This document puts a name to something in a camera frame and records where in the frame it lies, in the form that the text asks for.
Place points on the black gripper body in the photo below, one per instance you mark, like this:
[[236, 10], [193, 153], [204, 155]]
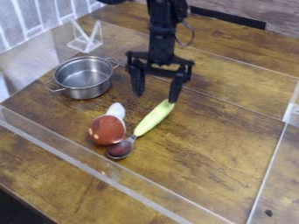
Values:
[[140, 64]]

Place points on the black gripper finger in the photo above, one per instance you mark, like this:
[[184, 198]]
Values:
[[176, 85], [137, 80]]

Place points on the red cap toy mushroom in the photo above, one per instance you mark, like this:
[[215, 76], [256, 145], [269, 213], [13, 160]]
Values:
[[108, 129]]

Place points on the yellow handled metal spoon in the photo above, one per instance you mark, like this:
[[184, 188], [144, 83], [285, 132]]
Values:
[[121, 149]]

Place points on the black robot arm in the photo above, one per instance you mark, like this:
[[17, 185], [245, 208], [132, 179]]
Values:
[[165, 14]]

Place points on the silver metal pot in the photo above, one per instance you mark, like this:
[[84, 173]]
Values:
[[82, 77]]

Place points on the clear acrylic stand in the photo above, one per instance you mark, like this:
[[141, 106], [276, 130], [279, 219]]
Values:
[[85, 43]]

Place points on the clear acrylic front barrier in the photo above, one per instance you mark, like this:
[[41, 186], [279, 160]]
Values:
[[136, 186]]

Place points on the black wall strip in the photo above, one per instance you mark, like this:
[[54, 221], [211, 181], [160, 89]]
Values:
[[229, 18]]

